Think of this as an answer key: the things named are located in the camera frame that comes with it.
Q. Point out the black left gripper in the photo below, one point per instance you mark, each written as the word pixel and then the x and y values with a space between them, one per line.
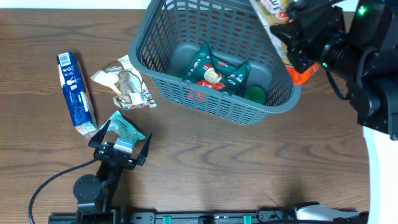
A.
pixel 103 154

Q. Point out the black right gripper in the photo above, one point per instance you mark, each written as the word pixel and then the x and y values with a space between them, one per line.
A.
pixel 293 36

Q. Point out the orange yellow spaghetti packet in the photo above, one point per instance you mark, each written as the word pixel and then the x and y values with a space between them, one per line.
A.
pixel 272 12

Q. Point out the green lidded spice jar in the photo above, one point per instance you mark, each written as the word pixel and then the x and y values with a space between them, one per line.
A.
pixel 255 94

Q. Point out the green Nescafe coffee bag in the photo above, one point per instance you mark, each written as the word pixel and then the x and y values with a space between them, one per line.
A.
pixel 207 70

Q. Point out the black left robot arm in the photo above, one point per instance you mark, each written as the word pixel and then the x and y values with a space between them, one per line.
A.
pixel 94 193

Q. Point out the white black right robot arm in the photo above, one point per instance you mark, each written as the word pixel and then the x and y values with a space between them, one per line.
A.
pixel 365 55

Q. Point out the teal small snack packet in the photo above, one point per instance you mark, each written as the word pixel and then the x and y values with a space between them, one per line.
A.
pixel 125 128

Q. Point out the blue carton box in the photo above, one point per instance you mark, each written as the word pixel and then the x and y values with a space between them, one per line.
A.
pixel 76 94

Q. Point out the beige brown snack pouch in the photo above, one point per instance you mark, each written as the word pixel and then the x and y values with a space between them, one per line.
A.
pixel 127 83

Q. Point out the grey plastic lattice basket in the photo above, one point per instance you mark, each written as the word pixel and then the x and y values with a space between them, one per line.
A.
pixel 171 32

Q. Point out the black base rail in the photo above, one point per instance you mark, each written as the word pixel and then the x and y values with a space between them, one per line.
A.
pixel 261 217

